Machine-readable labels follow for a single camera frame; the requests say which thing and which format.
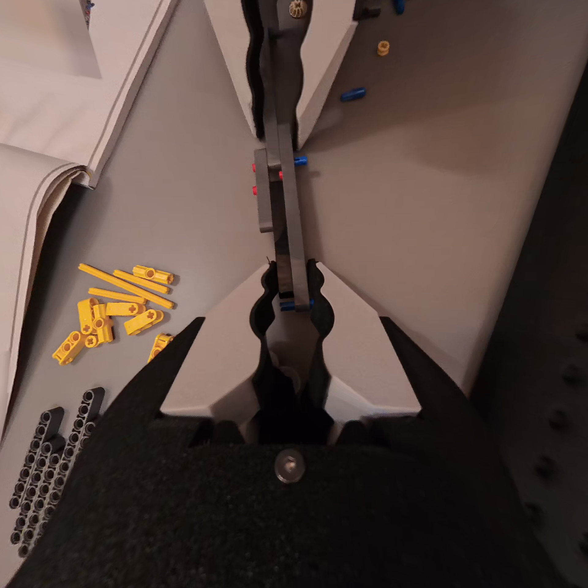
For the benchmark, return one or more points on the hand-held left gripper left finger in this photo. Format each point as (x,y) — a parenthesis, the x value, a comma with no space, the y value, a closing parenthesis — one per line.
(220,367)

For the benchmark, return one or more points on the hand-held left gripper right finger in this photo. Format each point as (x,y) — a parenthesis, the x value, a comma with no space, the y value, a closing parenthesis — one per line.
(367,363)

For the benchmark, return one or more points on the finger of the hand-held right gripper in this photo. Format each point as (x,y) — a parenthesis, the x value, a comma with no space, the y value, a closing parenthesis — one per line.
(232,36)
(326,55)

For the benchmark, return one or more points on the grey and black lego beam assembly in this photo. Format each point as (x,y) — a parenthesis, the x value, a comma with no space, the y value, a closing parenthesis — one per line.
(294,206)

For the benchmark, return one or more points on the blue lego pin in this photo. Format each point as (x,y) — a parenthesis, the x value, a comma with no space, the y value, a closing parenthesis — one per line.
(353,94)
(398,5)

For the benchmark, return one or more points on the yellow lego bush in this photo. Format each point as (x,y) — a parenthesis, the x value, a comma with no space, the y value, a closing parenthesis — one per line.
(383,48)

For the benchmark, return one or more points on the tan lego gear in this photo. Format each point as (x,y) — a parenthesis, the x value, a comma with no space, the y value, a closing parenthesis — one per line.
(297,8)

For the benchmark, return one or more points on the pile of yellow lego pieces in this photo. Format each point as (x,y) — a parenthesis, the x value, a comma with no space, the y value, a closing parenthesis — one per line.
(94,317)

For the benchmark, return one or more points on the lego instruction booklet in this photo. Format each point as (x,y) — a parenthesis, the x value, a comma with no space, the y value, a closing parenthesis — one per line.
(55,115)

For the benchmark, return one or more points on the row of dark grey lego beams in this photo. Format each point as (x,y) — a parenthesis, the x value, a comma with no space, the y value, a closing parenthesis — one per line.
(41,473)

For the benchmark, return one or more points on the dark dotted surface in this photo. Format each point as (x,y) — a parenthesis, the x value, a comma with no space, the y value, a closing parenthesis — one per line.
(542,413)

